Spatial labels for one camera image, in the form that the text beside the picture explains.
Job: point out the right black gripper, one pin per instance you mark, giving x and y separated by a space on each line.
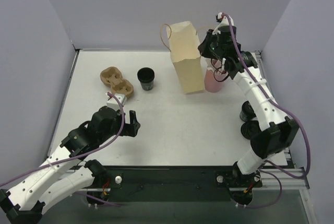
207 45

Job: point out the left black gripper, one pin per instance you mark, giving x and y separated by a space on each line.
131 128

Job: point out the beige paper bag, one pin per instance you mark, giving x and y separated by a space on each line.
182 41

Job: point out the black coffee cup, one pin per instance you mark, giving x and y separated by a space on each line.
247 112
146 77

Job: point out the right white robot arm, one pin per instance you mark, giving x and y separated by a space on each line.
277 129

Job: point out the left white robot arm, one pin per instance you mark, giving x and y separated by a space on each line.
30 199

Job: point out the pink straw holder cup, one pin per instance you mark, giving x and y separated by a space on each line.
214 76

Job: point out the brown pulp cup carrier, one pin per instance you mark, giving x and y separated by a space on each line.
113 78

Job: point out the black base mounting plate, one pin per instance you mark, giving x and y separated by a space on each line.
127 184

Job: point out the stack of black lids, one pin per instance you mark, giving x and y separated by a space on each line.
250 129

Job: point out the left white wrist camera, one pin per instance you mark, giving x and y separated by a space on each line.
114 101

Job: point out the aluminium frame rail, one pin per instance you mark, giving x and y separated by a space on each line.
307 169

